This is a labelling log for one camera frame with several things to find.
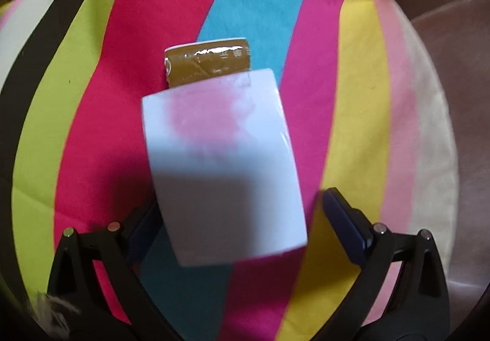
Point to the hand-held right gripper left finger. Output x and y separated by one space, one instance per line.
143 237

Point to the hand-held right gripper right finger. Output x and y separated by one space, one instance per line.
344 222

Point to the white box pink blot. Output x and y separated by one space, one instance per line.
222 157

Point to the small gold brown box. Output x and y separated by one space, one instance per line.
199 65

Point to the colourful striped blanket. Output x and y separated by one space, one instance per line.
115 57

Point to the pink bed sheet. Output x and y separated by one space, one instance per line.
451 57

